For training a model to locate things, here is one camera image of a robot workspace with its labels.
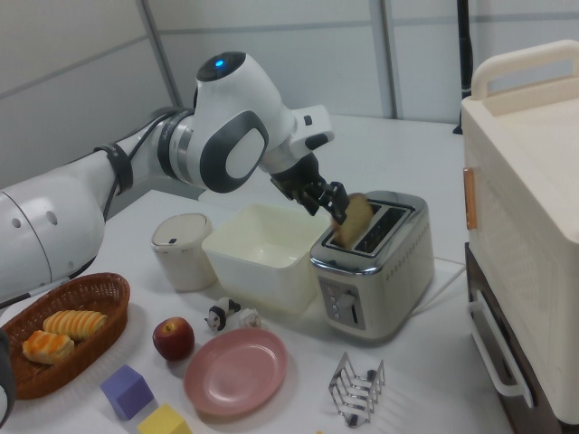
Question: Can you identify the black strap around arm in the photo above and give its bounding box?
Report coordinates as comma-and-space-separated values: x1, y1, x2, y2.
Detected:
92, 142, 135, 193

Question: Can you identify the small cream lidded bin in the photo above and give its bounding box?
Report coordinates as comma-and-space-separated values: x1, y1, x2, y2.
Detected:
150, 212, 218, 293

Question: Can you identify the pink plate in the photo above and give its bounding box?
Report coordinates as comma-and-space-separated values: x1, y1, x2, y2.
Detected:
183, 327, 290, 418

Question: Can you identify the white drawer handle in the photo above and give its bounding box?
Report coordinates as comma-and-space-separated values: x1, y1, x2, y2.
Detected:
467, 288, 535, 410

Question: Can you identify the cream and brown toy cabinet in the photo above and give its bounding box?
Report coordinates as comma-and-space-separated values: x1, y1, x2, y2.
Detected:
460, 39, 579, 434

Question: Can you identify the slice of bread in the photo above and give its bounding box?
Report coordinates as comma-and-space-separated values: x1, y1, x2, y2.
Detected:
331, 193, 375, 249

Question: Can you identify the black pole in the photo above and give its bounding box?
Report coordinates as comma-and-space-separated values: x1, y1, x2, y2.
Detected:
455, 0, 475, 99

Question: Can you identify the small white figurine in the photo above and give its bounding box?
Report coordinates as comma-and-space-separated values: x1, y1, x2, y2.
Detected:
238, 307, 264, 330

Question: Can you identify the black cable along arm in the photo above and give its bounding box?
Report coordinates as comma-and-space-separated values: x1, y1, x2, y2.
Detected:
0, 108, 186, 311

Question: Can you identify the long striped bread roll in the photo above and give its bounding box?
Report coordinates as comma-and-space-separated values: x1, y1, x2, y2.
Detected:
43, 309, 109, 343

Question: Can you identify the brown wicker basket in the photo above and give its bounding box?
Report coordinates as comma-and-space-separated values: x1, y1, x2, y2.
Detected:
0, 271, 131, 401

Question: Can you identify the purple foam cube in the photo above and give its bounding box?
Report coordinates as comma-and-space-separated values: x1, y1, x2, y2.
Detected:
99, 363, 157, 422

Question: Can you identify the panda figurine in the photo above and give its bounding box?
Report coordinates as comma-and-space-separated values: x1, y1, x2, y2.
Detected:
206, 297, 242, 334

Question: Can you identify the metal toast rack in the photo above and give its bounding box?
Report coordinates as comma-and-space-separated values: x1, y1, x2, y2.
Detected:
326, 351, 386, 429

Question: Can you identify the yellow foam cube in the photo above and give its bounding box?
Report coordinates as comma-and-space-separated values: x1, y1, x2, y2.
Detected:
137, 401, 191, 434

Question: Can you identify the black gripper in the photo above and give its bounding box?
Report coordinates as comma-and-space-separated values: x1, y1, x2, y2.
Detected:
270, 155, 351, 225

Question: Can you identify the red apple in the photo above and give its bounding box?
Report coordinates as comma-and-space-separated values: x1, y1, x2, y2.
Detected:
152, 316, 195, 362

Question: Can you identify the cream and chrome toaster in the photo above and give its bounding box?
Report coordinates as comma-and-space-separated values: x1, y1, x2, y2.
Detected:
309, 190, 436, 347

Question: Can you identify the white rectangular plastic container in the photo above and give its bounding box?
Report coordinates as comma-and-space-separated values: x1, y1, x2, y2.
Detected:
201, 202, 334, 316

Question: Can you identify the square striped pastry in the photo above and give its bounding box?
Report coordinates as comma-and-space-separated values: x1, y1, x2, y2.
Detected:
22, 329, 76, 366

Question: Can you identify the white toaster power cord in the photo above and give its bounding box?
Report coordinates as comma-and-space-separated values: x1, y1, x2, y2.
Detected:
418, 256, 468, 308

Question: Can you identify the orange cabinet door handle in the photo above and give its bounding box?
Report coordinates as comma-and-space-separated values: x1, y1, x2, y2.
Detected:
461, 166, 479, 231

